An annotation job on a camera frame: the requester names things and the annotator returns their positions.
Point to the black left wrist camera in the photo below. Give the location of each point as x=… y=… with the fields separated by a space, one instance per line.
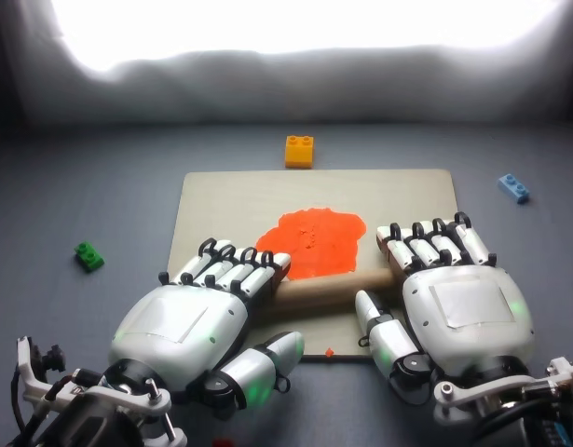
x=50 y=358

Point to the wooden rolling pin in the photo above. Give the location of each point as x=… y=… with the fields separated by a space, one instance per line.
x=323 y=291

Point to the tiny orange dough crumb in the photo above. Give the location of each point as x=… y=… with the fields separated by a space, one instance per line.
x=330 y=352

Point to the green toy block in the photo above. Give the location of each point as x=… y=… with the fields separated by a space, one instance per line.
x=89 y=257

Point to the white backdrop cloth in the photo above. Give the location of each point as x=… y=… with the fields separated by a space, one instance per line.
x=286 y=88

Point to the blue toy block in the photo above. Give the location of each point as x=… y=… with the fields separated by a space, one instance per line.
x=514 y=188

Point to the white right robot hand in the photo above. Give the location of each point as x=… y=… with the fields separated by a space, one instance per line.
x=467 y=312

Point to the light wooden board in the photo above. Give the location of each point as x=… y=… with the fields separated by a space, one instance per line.
x=230 y=205

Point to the grey table cloth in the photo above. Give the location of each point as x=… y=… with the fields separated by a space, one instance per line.
x=81 y=186

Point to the yellow toy block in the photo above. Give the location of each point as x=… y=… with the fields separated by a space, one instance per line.
x=299 y=153

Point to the small red toy block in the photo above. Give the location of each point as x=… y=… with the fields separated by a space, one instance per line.
x=222 y=442

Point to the flat orange play dough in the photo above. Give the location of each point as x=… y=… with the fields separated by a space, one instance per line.
x=314 y=247

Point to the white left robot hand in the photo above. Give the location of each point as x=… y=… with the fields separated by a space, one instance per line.
x=174 y=330

